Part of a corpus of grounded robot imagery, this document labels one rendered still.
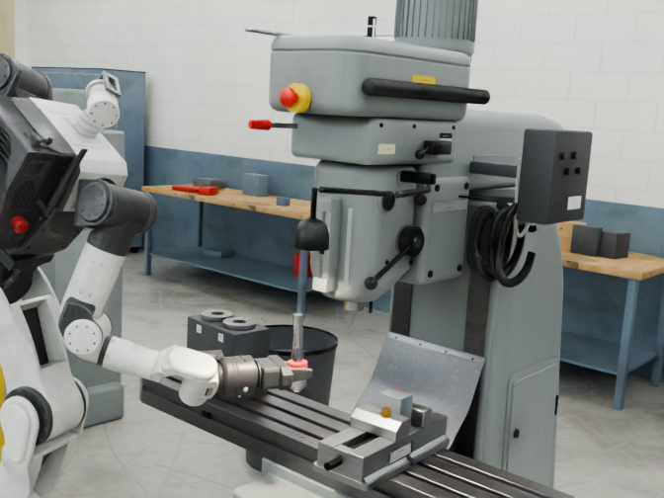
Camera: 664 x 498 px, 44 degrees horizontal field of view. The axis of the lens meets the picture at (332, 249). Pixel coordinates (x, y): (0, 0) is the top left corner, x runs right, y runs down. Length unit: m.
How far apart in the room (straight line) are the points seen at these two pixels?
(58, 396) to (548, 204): 1.21
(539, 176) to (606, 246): 3.77
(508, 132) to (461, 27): 0.34
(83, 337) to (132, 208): 0.29
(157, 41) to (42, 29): 2.35
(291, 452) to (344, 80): 0.90
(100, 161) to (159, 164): 7.46
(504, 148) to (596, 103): 3.99
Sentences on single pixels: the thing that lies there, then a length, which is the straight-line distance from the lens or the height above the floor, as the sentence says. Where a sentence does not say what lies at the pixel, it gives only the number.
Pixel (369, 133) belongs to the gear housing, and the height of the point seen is 1.70.
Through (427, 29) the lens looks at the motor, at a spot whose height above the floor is 1.94.
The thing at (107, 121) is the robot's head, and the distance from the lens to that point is 1.85.
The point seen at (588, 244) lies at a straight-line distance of 5.63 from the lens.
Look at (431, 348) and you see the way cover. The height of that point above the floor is 1.11.
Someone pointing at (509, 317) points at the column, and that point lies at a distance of 2.19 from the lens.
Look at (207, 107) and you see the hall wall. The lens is 8.68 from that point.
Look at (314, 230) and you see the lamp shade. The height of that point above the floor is 1.50.
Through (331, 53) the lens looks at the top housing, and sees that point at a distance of 1.66.
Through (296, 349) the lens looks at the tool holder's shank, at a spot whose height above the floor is 1.19.
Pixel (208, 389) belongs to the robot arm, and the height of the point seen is 1.12.
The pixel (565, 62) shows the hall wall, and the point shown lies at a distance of 6.29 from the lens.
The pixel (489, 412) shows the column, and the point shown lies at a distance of 2.25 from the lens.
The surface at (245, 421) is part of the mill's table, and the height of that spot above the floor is 0.96.
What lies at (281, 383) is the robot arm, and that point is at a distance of 1.85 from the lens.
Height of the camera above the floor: 1.75
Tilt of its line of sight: 10 degrees down
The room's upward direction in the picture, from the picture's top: 3 degrees clockwise
